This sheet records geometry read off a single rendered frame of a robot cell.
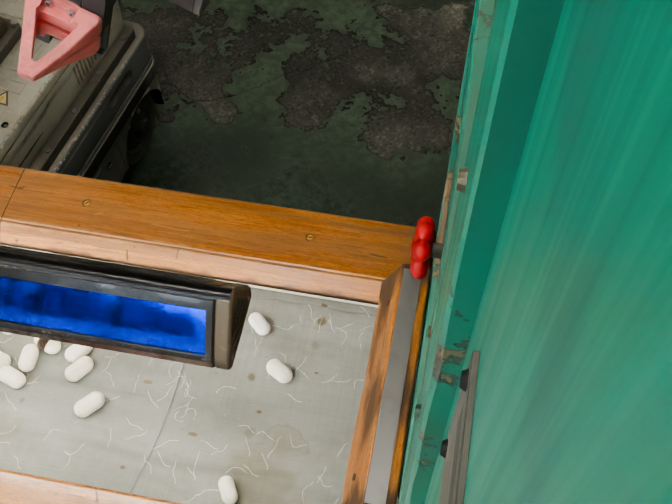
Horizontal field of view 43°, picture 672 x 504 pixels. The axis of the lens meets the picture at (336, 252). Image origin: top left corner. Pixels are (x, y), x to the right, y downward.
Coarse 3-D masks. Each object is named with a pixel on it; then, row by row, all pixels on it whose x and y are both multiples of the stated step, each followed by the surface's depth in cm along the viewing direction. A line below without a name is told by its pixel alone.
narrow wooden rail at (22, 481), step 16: (0, 480) 98; (16, 480) 98; (32, 480) 98; (48, 480) 98; (0, 496) 97; (16, 496) 97; (32, 496) 97; (48, 496) 97; (64, 496) 97; (80, 496) 97; (96, 496) 97; (112, 496) 97; (128, 496) 97; (144, 496) 97
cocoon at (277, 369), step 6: (270, 360) 106; (276, 360) 106; (270, 366) 106; (276, 366) 105; (282, 366) 106; (270, 372) 106; (276, 372) 105; (282, 372) 105; (288, 372) 105; (276, 378) 106; (282, 378) 105; (288, 378) 105
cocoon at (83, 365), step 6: (78, 360) 106; (84, 360) 106; (90, 360) 107; (72, 366) 106; (78, 366) 106; (84, 366) 106; (90, 366) 106; (66, 372) 105; (72, 372) 105; (78, 372) 106; (84, 372) 106; (66, 378) 106; (72, 378) 105; (78, 378) 106
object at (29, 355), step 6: (24, 348) 107; (30, 348) 107; (36, 348) 108; (24, 354) 107; (30, 354) 107; (36, 354) 107; (24, 360) 106; (30, 360) 106; (36, 360) 107; (18, 366) 107; (24, 366) 106; (30, 366) 106
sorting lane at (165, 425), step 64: (320, 320) 111; (0, 384) 107; (64, 384) 107; (128, 384) 107; (192, 384) 107; (256, 384) 106; (320, 384) 106; (0, 448) 102; (64, 448) 102; (128, 448) 102; (192, 448) 102; (256, 448) 102; (320, 448) 102
